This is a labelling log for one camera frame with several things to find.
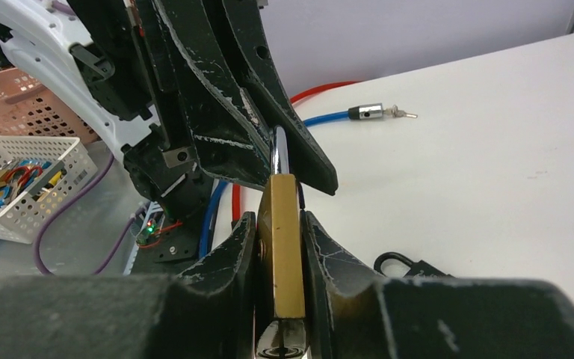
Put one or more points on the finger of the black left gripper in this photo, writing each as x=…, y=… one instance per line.
x=245, y=78
x=191, y=43

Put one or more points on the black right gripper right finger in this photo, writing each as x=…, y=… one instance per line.
x=355, y=312

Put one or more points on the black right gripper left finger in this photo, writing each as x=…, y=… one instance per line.
x=204, y=312

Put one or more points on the brass padlock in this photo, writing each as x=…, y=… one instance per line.
x=281, y=306

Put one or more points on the blue cable lock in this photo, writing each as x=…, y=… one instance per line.
x=361, y=112

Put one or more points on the black padlock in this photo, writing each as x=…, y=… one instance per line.
x=415, y=268

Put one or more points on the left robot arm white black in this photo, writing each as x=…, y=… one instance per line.
x=111, y=63

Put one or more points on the silver keys of blue lock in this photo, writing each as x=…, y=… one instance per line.
x=396, y=112

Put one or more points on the white perforated plastic basket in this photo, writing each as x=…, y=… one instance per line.
x=38, y=175

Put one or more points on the pink plastic basket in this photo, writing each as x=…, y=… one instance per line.
x=29, y=108

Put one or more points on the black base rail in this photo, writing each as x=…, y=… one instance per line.
x=172, y=247

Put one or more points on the red cable lock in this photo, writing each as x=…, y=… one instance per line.
x=236, y=196

